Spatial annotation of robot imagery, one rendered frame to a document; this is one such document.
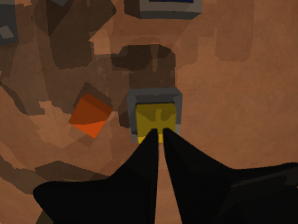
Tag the yellow button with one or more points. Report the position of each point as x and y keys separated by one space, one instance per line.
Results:
x=154 y=108

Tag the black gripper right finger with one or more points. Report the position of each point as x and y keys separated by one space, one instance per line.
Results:
x=206 y=190

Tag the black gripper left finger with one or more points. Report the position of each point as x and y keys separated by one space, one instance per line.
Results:
x=128 y=197

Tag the purple button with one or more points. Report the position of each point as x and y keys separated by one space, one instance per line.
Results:
x=8 y=32

